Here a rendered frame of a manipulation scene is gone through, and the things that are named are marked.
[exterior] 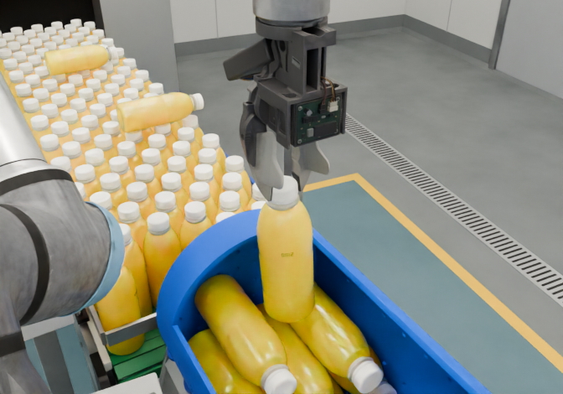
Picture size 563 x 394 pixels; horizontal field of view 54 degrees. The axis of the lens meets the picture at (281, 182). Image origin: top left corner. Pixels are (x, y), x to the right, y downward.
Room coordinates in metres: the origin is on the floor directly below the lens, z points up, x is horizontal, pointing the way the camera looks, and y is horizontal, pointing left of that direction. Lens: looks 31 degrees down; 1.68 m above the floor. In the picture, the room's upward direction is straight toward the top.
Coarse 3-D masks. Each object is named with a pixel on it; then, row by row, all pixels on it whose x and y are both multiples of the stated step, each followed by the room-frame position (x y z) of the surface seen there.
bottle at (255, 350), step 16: (208, 288) 0.59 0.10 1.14; (224, 288) 0.58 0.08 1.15; (240, 288) 0.60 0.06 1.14; (208, 304) 0.57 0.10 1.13; (224, 304) 0.56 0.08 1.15; (240, 304) 0.55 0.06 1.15; (208, 320) 0.55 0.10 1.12; (224, 320) 0.53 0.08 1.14; (240, 320) 0.52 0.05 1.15; (256, 320) 0.52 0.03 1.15; (224, 336) 0.51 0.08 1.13; (240, 336) 0.50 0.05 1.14; (256, 336) 0.50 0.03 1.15; (272, 336) 0.50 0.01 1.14; (240, 352) 0.48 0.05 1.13; (256, 352) 0.48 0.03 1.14; (272, 352) 0.48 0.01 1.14; (240, 368) 0.47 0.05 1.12; (256, 368) 0.46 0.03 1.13; (272, 368) 0.46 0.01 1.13; (288, 368) 0.47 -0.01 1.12; (256, 384) 0.46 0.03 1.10
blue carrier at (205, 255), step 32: (224, 224) 0.62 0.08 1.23; (256, 224) 0.62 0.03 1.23; (192, 256) 0.59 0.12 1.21; (224, 256) 0.57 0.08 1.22; (256, 256) 0.65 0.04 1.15; (320, 256) 0.70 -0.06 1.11; (160, 288) 0.58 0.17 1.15; (192, 288) 0.55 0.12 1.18; (256, 288) 0.65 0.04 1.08; (352, 288) 0.63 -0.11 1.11; (160, 320) 0.56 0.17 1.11; (192, 320) 0.60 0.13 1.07; (384, 320) 0.56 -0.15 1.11; (192, 352) 0.48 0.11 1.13; (384, 352) 0.55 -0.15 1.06; (416, 352) 0.51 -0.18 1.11; (192, 384) 0.46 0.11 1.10; (416, 384) 0.49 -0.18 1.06; (448, 384) 0.46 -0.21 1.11; (480, 384) 0.39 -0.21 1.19
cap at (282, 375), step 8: (272, 376) 0.45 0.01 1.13; (280, 376) 0.45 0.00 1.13; (288, 376) 0.45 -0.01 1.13; (264, 384) 0.45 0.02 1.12; (272, 384) 0.44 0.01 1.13; (280, 384) 0.44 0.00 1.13; (288, 384) 0.44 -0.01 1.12; (296, 384) 0.45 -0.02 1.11; (272, 392) 0.43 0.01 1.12; (280, 392) 0.44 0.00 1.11; (288, 392) 0.44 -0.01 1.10
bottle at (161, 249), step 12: (168, 228) 0.82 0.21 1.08; (144, 240) 0.81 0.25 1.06; (156, 240) 0.80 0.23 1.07; (168, 240) 0.80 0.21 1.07; (144, 252) 0.80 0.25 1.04; (156, 252) 0.79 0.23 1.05; (168, 252) 0.79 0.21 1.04; (180, 252) 0.82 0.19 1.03; (156, 264) 0.79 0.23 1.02; (168, 264) 0.79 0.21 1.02; (156, 276) 0.79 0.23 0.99; (156, 288) 0.79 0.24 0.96; (156, 300) 0.79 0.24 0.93
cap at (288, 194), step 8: (288, 176) 0.57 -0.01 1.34; (288, 184) 0.56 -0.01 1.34; (296, 184) 0.55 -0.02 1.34; (272, 192) 0.54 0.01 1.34; (280, 192) 0.54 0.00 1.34; (288, 192) 0.54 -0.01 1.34; (296, 192) 0.55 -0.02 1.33; (272, 200) 0.54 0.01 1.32; (280, 200) 0.54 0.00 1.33; (288, 200) 0.54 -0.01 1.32
